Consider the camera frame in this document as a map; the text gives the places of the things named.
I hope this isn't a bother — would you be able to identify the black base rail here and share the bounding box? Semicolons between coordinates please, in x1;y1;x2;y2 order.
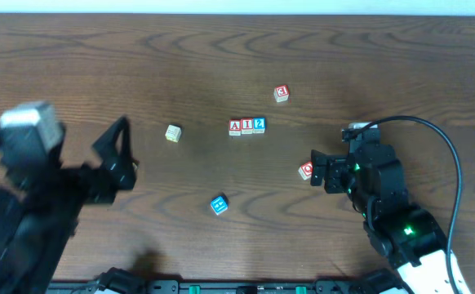
46;268;411;294

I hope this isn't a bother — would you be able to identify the red letter Q block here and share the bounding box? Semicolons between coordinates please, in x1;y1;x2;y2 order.
298;162;313;180

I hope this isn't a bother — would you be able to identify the blue letter H block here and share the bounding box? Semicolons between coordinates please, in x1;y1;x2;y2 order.
210;195;229;216

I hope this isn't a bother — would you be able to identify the red letter A block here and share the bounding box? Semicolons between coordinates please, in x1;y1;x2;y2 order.
229;119;242;136

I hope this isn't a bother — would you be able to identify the blue number 2 block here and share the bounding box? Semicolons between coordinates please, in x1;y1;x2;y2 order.
253;118;266;134

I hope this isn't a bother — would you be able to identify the red letter E block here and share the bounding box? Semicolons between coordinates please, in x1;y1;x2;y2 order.
273;85;290;103

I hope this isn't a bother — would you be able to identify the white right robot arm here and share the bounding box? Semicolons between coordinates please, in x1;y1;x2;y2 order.
310;128;470;293

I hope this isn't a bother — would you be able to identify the cream wooden block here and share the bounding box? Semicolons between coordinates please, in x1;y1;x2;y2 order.
165;125;182;143

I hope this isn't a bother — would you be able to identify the red letter I block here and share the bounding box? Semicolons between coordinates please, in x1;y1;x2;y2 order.
241;118;254;135

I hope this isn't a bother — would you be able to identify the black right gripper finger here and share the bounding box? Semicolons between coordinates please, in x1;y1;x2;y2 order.
323;155;348;193
310;149;328;186

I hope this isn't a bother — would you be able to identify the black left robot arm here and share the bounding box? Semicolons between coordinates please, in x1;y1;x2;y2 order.
0;116;138;293

